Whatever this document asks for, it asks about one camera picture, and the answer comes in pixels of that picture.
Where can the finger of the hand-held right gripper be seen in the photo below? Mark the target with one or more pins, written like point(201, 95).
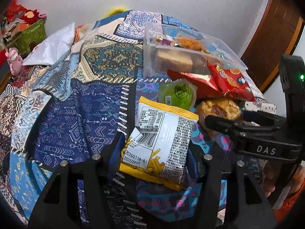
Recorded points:
point(226, 125)
point(264, 118)

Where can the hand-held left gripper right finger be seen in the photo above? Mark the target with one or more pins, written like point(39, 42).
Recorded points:
point(194, 164)

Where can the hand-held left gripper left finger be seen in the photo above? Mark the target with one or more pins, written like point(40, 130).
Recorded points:
point(119, 157)

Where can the nut brittle packet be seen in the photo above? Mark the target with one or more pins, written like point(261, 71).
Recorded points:
point(218, 109)

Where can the yellow snack packet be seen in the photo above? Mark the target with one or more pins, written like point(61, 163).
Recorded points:
point(157, 143)

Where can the rice cake packet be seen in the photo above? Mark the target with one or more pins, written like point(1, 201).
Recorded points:
point(174, 60)

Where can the clear plastic storage container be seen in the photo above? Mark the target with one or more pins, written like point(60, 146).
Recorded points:
point(181, 43)

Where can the small colourful snack packet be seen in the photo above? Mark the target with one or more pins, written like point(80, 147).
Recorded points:
point(164, 40)

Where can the person's right hand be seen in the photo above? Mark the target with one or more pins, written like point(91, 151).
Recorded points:
point(271, 176)

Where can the red cartoon chip bag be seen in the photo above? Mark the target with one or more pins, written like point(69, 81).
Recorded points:
point(230, 78)

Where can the plain red snack bag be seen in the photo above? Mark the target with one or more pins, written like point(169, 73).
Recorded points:
point(193, 81)

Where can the patchwork printed blanket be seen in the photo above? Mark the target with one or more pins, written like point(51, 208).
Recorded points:
point(83, 112)

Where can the green jelly cup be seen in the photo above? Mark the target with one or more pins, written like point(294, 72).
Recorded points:
point(177, 94)

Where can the brown wooden door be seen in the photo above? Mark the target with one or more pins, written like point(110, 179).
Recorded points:
point(274, 43)

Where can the white pillow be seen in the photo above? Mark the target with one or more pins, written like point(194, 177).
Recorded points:
point(51, 47)

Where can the pink rabbit toy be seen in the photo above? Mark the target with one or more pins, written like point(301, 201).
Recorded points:
point(14, 60)

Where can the yellow foam hoop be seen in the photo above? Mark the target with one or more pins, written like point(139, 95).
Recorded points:
point(115, 11)

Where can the green storage box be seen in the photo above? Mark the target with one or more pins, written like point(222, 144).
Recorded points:
point(31, 37)

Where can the red plush toy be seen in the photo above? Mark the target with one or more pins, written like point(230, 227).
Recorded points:
point(29, 16)

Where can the red plastic bag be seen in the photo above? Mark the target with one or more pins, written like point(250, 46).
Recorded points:
point(13, 10)

